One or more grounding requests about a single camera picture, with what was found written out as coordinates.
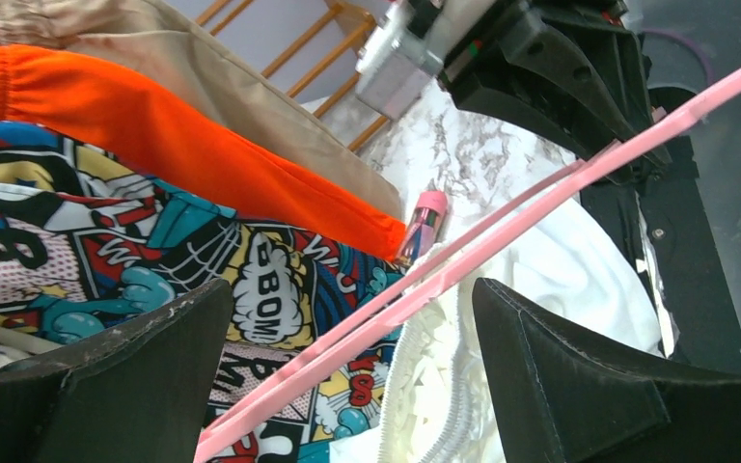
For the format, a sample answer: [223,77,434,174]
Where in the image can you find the white shorts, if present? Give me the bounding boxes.
[328,191,666,463]

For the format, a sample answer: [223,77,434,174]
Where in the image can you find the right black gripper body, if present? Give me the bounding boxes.
[439,1,652,128]

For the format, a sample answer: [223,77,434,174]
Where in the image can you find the orange shorts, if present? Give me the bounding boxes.
[0,45,405,259]

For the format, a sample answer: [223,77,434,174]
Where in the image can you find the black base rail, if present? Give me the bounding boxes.
[580,133,741,376]

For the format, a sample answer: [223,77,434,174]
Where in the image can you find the comic print shorts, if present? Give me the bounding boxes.
[0,122,403,430]

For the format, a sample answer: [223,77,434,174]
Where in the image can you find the pink pen pack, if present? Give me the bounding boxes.
[396,190,448,267]

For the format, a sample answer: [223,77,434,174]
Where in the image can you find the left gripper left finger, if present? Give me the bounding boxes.
[0,280,233,462]

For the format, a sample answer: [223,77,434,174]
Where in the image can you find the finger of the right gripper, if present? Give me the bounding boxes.
[541,86,672,184]

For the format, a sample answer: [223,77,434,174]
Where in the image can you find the beige shorts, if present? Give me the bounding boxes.
[0,0,402,218]

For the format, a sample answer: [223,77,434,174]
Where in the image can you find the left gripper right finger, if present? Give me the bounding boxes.
[472,278,741,462]

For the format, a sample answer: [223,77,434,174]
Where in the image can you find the pink hanger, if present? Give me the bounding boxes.
[194,68,741,462]

